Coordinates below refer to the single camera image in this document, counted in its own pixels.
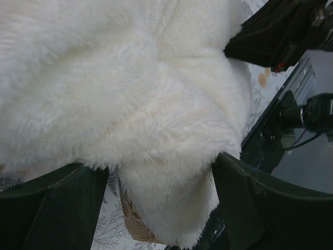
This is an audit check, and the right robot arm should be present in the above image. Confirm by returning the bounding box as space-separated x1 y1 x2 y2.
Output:
224 1 332 148

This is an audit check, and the cream plush pillow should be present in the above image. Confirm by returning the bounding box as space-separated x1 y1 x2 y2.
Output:
0 0 254 249

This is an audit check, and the floral patterned table mat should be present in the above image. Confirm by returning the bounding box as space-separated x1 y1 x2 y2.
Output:
0 0 300 250

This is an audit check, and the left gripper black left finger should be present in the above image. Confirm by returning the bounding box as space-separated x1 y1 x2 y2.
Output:
1 164 109 249

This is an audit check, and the black table front frame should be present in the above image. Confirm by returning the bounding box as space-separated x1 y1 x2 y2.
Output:
197 51 332 249

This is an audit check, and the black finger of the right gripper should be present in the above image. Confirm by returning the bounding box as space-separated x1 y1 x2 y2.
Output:
224 1 325 72

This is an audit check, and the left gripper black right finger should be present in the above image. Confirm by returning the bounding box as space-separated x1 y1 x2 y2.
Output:
212 153 332 249

